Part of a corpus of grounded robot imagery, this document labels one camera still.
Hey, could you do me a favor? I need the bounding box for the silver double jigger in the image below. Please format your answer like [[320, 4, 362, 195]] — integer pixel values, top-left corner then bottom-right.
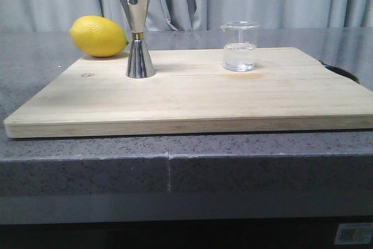
[[120, 0, 155, 79]]

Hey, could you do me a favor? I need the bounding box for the small glass beaker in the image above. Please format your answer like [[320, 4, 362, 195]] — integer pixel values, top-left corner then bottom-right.
[[220, 20, 259, 72]]

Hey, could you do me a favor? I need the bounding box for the yellow lemon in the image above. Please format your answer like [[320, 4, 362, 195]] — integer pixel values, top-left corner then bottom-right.
[[69, 15, 128, 57]]

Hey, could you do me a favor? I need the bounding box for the black cutting board handle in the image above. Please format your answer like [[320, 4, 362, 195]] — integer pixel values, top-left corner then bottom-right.
[[320, 61, 360, 84]]

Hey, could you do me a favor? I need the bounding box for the white QR label sticker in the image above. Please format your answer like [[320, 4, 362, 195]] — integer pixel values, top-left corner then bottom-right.
[[334, 223, 372, 245]]

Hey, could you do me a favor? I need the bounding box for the wooden cutting board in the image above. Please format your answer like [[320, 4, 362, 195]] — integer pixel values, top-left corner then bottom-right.
[[4, 47, 372, 138]]

